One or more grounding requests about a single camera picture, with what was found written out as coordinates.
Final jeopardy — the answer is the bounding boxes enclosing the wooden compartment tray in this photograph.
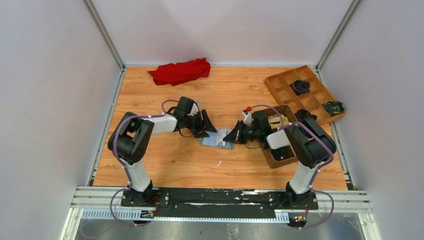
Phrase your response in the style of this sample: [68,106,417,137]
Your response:
[264,65,347,125]

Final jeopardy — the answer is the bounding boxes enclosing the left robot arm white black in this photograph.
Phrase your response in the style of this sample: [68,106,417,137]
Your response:
[107,96,217,203]

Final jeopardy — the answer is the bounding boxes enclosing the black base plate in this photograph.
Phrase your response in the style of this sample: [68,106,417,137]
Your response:
[120,187,319,220]

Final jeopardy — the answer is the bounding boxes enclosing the black rolled belt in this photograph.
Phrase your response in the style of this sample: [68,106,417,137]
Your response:
[290,80,311,96]

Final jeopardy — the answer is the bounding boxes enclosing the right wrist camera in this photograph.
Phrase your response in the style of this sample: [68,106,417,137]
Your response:
[242,106,253,127]

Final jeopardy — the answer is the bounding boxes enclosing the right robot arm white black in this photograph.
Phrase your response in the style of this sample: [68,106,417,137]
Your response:
[223,110,337,208]

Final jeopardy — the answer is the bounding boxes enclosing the blue yellow rolled tie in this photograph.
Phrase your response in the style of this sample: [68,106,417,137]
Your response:
[322,100,345,117]

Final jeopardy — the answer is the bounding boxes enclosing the woven wicker basket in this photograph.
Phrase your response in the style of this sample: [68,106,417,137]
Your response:
[261,105,298,169]

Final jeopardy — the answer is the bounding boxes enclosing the aluminium frame rail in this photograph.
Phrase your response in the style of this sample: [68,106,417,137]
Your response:
[71,186,372,223]

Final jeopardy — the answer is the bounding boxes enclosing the red cloth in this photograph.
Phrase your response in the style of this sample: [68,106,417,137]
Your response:
[148,57,211,87]

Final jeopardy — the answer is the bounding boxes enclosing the cards in basket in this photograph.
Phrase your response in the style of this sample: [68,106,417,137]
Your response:
[267,114,288,130]

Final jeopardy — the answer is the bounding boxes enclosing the dark brown rolled belt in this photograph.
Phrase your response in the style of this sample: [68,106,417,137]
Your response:
[294,109,318,121]

